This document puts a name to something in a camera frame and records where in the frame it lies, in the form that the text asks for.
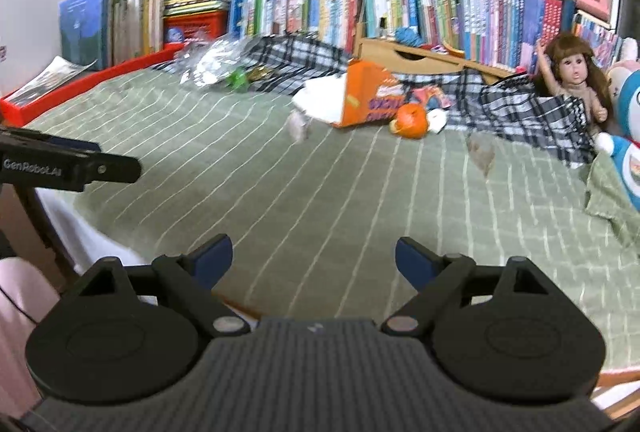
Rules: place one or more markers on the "red plastic tray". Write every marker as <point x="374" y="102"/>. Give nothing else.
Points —
<point x="125" y="69"/>

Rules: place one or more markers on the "clear plastic bag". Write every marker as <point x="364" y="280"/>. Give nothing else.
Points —
<point x="210" y="61"/>

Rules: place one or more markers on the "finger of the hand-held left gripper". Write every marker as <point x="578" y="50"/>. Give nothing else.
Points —
<point x="115" y="169"/>
<point x="70" y="144"/>

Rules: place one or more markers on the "crumpled grey tissue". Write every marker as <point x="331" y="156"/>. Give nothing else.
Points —
<point x="298" y="126"/>

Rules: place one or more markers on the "small colourful packet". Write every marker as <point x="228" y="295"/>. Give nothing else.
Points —
<point x="430" y="96"/>

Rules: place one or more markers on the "magazine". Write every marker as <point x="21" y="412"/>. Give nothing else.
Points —
<point x="50" y="81"/>

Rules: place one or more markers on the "gold foil wrapper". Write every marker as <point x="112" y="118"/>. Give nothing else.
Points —
<point x="261" y="72"/>

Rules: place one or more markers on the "green plastic toy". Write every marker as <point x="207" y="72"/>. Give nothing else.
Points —
<point x="238" y="79"/>

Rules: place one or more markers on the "small glass bottle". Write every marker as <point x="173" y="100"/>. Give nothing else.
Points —
<point x="383" y="27"/>

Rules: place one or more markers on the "orange cardboard box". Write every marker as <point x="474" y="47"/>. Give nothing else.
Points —
<point x="365" y="96"/>

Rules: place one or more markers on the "short row of upright books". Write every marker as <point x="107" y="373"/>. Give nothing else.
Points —
<point x="300" y="11"/>

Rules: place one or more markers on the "wooden desktop organizer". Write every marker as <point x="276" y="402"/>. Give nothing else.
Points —
<point x="400" y="56"/>

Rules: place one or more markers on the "white paper sheet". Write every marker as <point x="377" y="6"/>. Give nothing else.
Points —
<point x="320" y="99"/>

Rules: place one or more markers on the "red plastic crate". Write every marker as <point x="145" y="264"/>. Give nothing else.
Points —
<point x="200" y="26"/>

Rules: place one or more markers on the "blue yarn ball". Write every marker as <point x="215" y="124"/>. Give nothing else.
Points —
<point x="406" y="36"/>

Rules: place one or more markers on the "tangerine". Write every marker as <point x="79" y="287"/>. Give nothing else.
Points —
<point x="410" y="121"/>

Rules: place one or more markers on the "crumpled grey brown paper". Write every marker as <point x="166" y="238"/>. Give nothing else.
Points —
<point x="480" y="151"/>

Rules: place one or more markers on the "green checked cloth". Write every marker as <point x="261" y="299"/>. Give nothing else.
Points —
<point x="612" y="197"/>

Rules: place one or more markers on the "blue cat plush toy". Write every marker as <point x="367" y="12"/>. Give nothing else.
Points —
<point x="627" y="151"/>

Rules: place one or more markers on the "pink white rabbit plush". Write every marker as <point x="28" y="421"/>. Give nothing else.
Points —
<point x="625" y="61"/>

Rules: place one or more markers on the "long row of upright books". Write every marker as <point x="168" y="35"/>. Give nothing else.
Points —
<point x="500" y="11"/>

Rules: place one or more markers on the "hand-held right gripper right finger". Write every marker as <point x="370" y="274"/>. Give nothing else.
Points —
<point x="412" y="262"/>

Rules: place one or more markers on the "black white plaid blanket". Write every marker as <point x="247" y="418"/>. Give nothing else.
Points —
<point x="525" y="121"/>

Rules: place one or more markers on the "pink clothing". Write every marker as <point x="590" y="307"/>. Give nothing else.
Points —
<point x="25" y="352"/>

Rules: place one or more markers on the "brown haired doll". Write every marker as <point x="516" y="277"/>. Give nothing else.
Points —
<point x="575" y="71"/>

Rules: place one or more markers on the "wooden frame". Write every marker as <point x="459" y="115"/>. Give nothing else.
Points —
<point x="620" y="392"/>

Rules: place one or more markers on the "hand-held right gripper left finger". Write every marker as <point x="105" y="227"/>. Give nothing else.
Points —
<point x="215" y="262"/>

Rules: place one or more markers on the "green checked bed sheet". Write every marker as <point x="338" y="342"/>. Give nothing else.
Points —
<point x="325" y="212"/>

